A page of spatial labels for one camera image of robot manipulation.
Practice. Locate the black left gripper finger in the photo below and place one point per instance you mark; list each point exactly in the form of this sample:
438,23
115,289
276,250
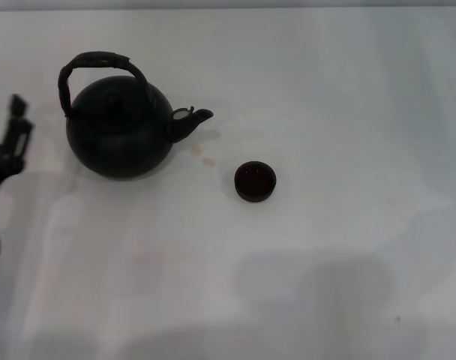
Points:
18,105
20,137

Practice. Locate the small dark brown teacup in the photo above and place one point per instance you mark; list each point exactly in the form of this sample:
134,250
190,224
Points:
255,183

